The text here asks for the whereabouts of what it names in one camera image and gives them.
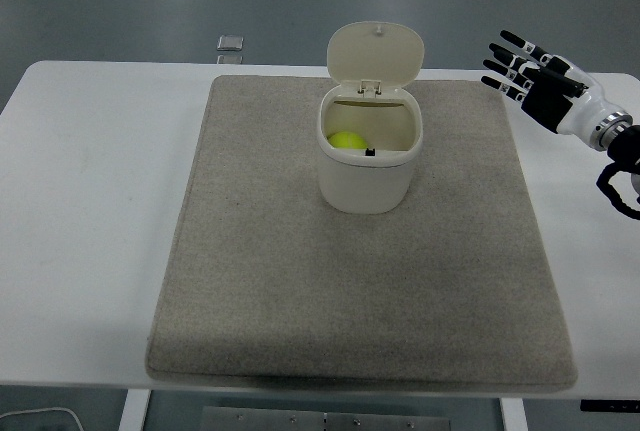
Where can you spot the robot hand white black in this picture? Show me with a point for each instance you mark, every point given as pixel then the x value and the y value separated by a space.
pixel 550 101

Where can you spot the yellow tennis ball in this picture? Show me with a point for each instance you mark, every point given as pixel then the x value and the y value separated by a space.
pixel 346 140

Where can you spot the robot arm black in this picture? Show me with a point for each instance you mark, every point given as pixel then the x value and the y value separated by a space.
pixel 625 151

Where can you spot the cream bin with flip lid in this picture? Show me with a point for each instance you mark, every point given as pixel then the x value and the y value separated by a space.
pixel 364 176

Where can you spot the beige grey felt mat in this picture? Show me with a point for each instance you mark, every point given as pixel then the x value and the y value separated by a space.
pixel 300 276

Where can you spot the black table control panel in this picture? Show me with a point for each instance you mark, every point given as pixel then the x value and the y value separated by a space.
pixel 610 405

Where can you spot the white table leg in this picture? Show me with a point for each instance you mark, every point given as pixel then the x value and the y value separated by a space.
pixel 134 411
pixel 512 416

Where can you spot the small metal floor cover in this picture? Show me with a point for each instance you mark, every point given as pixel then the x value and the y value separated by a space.
pixel 229 59

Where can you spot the large metal floor cover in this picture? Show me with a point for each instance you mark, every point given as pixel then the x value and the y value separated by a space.
pixel 230 42

